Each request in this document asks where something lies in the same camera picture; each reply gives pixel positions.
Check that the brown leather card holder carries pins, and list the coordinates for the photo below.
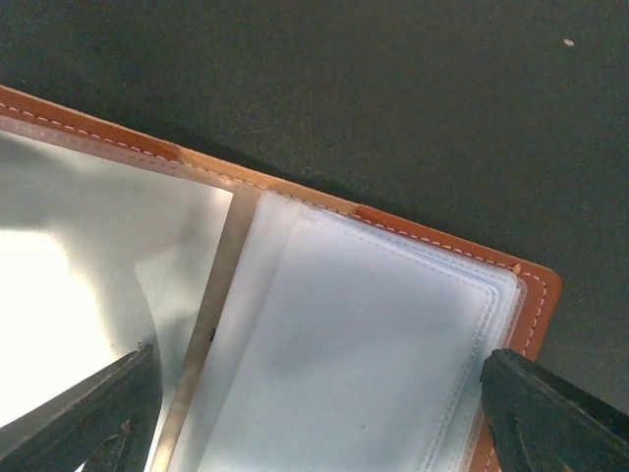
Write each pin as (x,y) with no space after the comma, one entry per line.
(296,331)

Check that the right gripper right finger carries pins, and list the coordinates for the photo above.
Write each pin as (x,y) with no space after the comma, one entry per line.
(539,421)

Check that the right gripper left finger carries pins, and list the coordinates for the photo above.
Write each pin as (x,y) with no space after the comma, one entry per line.
(104,423)

